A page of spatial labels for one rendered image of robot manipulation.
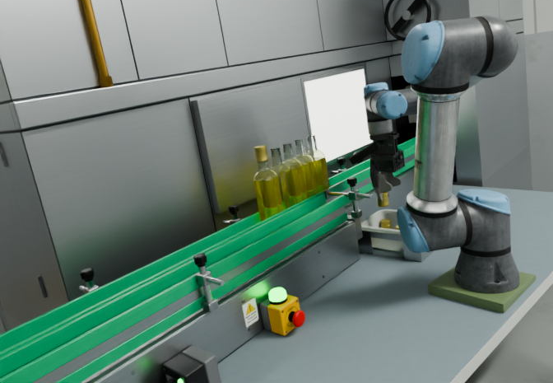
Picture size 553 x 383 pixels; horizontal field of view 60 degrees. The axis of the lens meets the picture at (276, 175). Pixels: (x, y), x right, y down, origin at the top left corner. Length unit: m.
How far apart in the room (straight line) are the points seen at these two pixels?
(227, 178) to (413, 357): 0.73
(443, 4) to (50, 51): 1.53
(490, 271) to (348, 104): 0.95
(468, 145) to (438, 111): 1.16
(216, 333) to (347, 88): 1.16
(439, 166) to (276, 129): 0.67
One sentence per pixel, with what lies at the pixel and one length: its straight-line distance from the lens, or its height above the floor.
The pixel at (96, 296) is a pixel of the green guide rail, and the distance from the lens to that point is 1.17.
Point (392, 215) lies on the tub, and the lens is 1.68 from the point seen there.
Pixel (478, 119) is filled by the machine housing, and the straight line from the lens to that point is 2.18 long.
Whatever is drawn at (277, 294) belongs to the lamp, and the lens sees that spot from 1.18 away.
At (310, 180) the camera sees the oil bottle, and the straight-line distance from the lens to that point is 1.51.
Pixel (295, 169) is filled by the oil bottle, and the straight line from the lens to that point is 1.46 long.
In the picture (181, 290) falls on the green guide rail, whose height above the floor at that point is 0.95.
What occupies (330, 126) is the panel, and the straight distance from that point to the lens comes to 1.85.
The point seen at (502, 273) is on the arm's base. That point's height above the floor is 0.82.
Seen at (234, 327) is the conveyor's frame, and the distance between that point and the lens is 1.17.
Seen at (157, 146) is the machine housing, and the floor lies 1.22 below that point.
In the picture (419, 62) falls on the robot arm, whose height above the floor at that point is 1.34.
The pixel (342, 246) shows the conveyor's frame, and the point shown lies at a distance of 1.45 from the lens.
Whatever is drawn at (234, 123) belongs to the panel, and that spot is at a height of 1.23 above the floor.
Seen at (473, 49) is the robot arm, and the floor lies 1.34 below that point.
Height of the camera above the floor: 1.38
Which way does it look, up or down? 13 degrees down
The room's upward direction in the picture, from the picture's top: 10 degrees counter-clockwise
